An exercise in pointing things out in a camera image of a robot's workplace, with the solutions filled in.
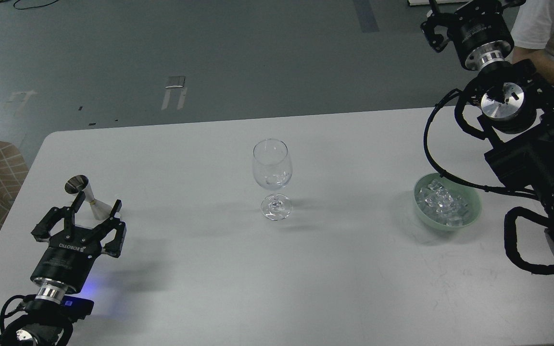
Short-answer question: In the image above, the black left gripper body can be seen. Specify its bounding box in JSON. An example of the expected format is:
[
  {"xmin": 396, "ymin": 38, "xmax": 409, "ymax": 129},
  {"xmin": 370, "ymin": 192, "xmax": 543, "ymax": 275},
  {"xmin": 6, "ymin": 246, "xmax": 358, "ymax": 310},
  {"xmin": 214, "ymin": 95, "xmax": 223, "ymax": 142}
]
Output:
[{"xmin": 30, "ymin": 230, "xmax": 102, "ymax": 302}]

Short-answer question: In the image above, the steel double jigger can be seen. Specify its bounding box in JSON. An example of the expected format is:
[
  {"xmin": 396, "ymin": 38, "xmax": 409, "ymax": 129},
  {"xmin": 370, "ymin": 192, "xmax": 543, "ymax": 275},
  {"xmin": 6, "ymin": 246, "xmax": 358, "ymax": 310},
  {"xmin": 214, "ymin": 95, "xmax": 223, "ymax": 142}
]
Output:
[{"xmin": 64, "ymin": 174, "xmax": 112, "ymax": 221}]

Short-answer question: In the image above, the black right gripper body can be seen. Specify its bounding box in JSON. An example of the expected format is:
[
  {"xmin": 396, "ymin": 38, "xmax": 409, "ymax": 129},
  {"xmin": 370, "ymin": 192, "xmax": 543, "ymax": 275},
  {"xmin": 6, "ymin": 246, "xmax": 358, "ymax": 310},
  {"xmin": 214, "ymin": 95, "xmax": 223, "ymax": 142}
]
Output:
[{"xmin": 450, "ymin": 1, "xmax": 514, "ymax": 71}]

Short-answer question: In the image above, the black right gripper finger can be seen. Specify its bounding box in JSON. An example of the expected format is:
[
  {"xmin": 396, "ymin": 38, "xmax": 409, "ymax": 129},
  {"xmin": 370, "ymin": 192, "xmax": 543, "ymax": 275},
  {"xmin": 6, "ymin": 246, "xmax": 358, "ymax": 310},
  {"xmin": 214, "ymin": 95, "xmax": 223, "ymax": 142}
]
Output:
[
  {"xmin": 421, "ymin": 0, "xmax": 456, "ymax": 52},
  {"xmin": 469, "ymin": 0, "xmax": 526, "ymax": 10}
]

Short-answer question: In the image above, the metal floor plate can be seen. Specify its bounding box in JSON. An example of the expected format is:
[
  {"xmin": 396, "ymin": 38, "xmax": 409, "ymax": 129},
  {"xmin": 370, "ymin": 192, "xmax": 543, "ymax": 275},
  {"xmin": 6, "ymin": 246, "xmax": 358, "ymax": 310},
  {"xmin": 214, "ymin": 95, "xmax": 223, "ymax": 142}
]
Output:
[{"xmin": 160, "ymin": 75, "xmax": 188, "ymax": 111}]

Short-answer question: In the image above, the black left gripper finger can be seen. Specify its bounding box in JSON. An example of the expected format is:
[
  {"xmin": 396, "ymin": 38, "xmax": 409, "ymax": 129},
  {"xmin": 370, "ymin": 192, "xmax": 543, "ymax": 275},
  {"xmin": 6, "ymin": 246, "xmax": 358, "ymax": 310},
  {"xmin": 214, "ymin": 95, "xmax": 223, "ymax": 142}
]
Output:
[
  {"xmin": 31, "ymin": 193, "xmax": 85, "ymax": 241},
  {"xmin": 90, "ymin": 199, "xmax": 127, "ymax": 258}
]

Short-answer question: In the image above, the clear ice cubes pile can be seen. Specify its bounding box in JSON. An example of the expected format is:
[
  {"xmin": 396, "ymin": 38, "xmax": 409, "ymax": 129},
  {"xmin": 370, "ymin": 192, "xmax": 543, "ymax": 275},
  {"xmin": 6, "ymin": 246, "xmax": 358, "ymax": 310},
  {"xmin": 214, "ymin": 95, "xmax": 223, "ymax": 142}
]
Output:
[{"xmin": 415, "ymin": 179, "xmax": 470, "ymax": 226}]

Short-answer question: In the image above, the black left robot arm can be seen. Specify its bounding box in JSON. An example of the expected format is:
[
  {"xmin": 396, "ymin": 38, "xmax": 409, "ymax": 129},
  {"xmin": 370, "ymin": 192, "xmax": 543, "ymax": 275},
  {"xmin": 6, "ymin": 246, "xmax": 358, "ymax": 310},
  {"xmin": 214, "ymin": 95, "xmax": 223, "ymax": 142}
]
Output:
[{"xmin": 0, "ymin": 191, "xmax": 126, "ymax": 346}]

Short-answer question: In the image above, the green bowl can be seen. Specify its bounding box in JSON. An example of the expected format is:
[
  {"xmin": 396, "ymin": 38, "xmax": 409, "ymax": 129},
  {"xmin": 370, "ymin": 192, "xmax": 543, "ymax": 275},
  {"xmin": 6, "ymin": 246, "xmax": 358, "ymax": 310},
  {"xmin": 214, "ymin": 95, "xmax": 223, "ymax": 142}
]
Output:
[{"xmin": 412, "ymin": 173, "xmax": 482, "ymax": 232}]

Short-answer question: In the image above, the person in white shirt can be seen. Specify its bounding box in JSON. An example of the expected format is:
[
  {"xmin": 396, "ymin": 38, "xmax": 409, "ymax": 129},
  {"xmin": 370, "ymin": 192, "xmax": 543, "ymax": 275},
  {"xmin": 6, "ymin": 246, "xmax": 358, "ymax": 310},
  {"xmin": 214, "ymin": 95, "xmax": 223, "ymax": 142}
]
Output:
[{"xmin": 511, "ymin": 0, "xmax": 554, "ymax": 92}]

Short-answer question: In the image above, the clear wine glass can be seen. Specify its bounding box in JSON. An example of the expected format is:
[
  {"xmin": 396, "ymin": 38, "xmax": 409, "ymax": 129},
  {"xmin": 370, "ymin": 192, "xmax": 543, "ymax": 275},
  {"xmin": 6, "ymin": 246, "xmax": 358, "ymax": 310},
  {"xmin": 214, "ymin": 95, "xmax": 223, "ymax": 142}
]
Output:
[{"xmin": 252, "ymin": 138, "xmax": 293, "ymax": 221}]

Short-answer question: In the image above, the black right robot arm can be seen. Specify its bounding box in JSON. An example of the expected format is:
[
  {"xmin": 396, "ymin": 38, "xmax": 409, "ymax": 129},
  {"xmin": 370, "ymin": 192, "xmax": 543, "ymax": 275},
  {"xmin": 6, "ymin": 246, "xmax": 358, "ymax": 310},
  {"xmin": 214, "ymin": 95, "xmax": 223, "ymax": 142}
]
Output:
[{"xmin": 420, "ymin": 0, "xmax": 554, "ymax": 275}]

